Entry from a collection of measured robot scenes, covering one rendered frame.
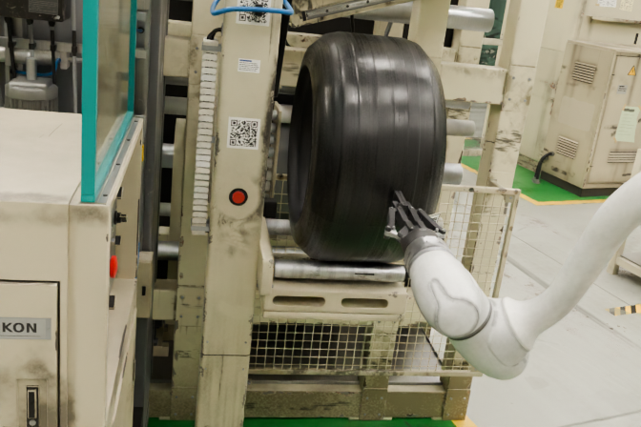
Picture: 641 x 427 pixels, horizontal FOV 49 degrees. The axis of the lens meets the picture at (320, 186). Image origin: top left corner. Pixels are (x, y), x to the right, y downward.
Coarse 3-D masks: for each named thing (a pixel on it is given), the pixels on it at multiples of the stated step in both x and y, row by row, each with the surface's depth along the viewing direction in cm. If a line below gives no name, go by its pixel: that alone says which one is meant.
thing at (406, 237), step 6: (402, 228) 140; (420, 228) 135; (426, 228) 135; (402, 234) 137; (408, 234) 135; (414, 234) 134; (420, 234) 133; (426, 234) 133; (432, 234) 133; (402, 240) 136; (408, 240) 134; (402, 246) 136
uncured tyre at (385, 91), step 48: (336, 48) 161; (384, 48) 163; (336, 96) 153; (384, 96) 154; (432, 96) 157; (288, 144) 198; (336, 144) 151; (384, 144) 152; (432, 144) 154; (288, 192) 194; (336, 192) 153; (384, 192) 154; (432, 192) 157; (336, 240) 161; (384, 240) 162
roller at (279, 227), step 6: (270, 222) 197; (276, 222) 197; (282, 222) 198; (288, 222) 198; (270, 228) 196; (276, 228) 197; (282, 228) 197; (288, 228) 197; (276, 234) 199; (282, 234) 199; (288, 234) 199
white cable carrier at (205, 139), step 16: (208, 64) 161; (208, 80) 162; (208, 96) 163; (208, 112) 164; (208, 128) 168; (208, 144) 167; (208, 160) 168; (208, 176) 169; (192, 224) 173; (208, 224) 175
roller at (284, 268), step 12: (276, 264) 170; (288, 264) 171; (300, 264) 172; (312, 264) 172; (324, 264) 173; (336, 264) 173; (348, 264) 174; (360, 264) 175; (372, 264) 176; (384, 264) 176; (396, 264) 177; (276, 276) 171; (288, 276) 171; (300, 276) 172; (312, 276) 172; (324, 276) 173; (336, 276) 173; (348, 276) 174; (360, 276) 174; (372, 276) 175; (384, 276) 175; (396, 276) 176
